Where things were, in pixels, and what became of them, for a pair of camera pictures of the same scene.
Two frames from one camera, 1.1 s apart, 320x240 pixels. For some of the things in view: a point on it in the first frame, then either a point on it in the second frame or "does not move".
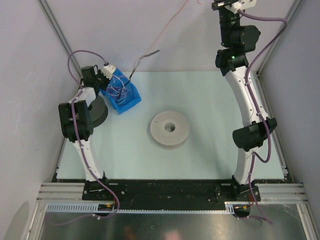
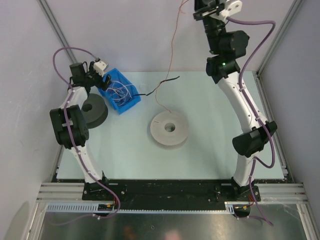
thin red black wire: x=153 y=48 to x=155 y=89
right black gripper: x=220 y=5 to x=206 y=8
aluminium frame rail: x=65 y=191 does not move
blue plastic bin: x=121 y=92 does not move
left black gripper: x=99 y=74 does not move
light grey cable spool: x=169 y=128 does not move
